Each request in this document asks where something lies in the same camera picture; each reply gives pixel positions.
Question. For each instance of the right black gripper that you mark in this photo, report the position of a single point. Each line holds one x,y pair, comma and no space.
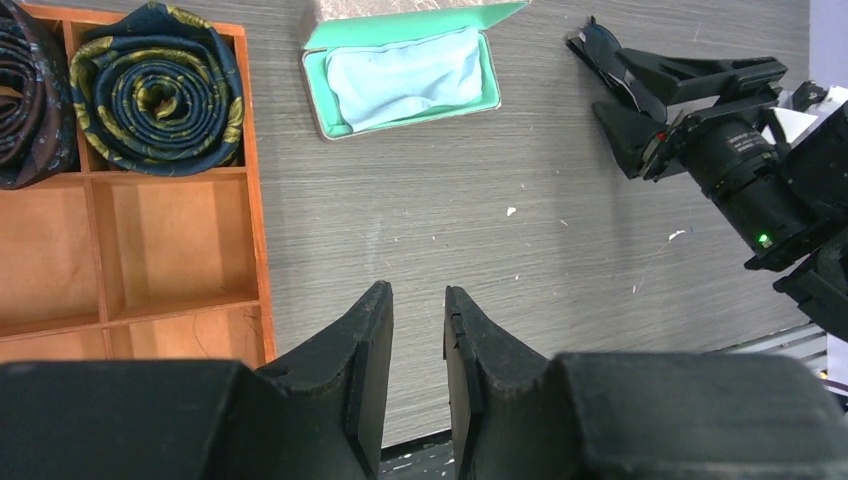
777,198

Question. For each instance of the black sunglasses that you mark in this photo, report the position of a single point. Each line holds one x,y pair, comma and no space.
597,47

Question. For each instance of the green yellow patterned rolled item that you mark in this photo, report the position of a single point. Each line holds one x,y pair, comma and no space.
159,93

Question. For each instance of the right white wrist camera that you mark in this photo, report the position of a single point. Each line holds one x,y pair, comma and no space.
801,111

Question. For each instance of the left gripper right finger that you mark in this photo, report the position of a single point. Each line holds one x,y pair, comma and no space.
516,414

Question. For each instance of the beige glasses case green lining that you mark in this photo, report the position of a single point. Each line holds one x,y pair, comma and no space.
328,25

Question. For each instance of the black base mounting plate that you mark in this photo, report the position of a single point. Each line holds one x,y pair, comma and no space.
427,457

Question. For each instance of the orange compartment tray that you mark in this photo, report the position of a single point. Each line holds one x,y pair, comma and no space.
98,263

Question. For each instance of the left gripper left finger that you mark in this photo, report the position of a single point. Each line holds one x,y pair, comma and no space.
317,412

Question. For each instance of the black patterned rolled item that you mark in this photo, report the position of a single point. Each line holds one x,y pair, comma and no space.
38,123

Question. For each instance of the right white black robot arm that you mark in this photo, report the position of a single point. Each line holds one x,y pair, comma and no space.
817,282

